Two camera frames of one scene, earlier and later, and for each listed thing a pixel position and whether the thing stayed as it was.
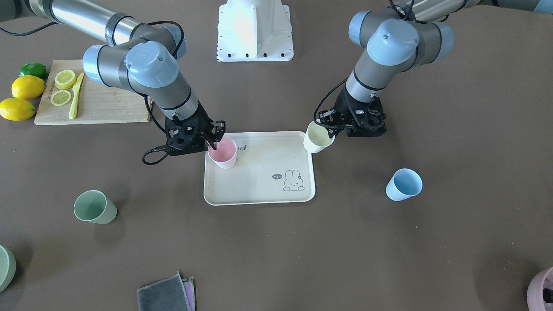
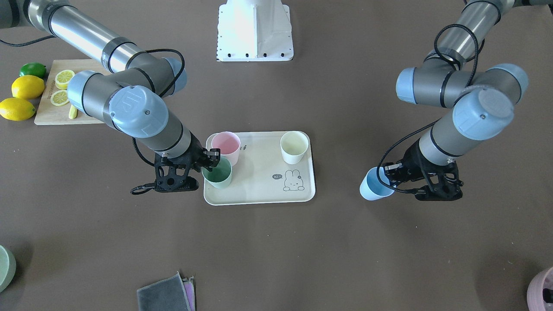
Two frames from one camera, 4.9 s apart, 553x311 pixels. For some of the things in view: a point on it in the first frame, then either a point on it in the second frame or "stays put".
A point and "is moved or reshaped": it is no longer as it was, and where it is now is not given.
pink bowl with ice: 540,291 stays put
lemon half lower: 61,97 stays put
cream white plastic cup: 317,138 → 293,144
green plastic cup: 93,206 → 220,177
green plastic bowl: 7,268 stays put
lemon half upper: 65,79 stays put
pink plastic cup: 224,156 is moved or reshaped
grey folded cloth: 171,293 stays put
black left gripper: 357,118 → 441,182
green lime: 33,68 stays put
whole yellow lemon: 27,87 stays put
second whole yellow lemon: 16,109 stays put
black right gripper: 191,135 → 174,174
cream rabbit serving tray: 272,166 stays put
